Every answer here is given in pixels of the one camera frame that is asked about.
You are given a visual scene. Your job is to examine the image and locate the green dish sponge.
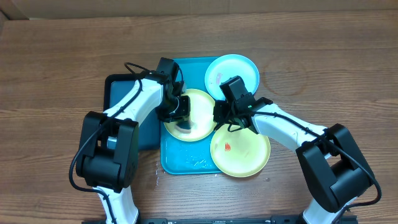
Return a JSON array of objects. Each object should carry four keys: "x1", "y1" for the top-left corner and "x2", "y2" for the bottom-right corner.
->
[{"x1": 175, "y1": 120, "x2": 193, "y2": 134}]

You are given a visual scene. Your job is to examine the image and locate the yellow-green plate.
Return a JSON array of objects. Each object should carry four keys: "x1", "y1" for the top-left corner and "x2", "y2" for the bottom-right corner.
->
[
  {"x1": 164, "y1": 89, "x2": 216, "y2": 142},
  {"x1": 210, "y1": 124, "x2": 271, "y2": 177}
]

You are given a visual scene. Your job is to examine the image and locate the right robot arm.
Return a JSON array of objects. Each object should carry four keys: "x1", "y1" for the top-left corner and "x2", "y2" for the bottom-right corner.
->
[{"x1": 213, "y1": 93, "x2": 382, "y2": 223}]

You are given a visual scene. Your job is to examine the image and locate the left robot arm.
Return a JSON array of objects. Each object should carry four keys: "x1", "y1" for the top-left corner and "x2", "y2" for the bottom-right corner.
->
[{"x1": 68, "y1": 70, "x2": 190, "y2": 223}]

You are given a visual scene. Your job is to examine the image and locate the teal plastic serving tray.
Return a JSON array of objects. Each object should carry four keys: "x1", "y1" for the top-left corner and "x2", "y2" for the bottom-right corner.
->
[{"x1": 160, "y1": 57, "x2": 220, "y2": 175}]

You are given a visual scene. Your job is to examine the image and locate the black water tray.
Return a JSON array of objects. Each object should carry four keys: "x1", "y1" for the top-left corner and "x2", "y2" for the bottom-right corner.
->
[{"x1": 103, "y1": 74, "x2": 160, "y2": 151}]

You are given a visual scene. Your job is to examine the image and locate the light blue plate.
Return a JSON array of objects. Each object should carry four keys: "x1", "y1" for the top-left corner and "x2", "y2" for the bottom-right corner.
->
[{"x1": 205, "y1": 54, "x2": 260, "y2": 100}]

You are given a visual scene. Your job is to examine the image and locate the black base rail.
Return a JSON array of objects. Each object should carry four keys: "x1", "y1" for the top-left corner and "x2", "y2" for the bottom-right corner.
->
[{"x1": 81, "y1": 214, "x2": 358, "y2": 224}]

